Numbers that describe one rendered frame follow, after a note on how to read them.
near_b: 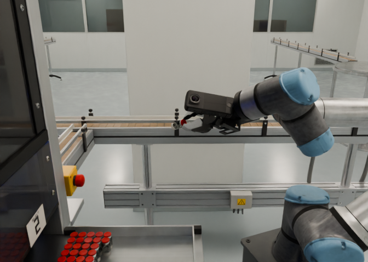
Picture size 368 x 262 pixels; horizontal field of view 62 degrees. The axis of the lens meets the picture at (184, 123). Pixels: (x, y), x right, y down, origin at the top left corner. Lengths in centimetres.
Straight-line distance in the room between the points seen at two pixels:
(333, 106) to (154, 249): 59
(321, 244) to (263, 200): 110
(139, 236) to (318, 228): 48
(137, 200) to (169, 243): 94
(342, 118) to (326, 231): 27
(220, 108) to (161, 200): 118
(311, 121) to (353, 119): 21
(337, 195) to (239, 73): 98
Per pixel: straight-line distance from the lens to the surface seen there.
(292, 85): 63
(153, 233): 95
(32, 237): 82
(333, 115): 84
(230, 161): 239
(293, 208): 93
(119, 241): 95
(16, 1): 78
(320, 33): 946
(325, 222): 84
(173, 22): 212
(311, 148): 70
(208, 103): 71
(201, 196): 182
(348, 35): 980
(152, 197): 182
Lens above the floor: 148
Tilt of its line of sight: 19 degrees down
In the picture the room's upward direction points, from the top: straight up
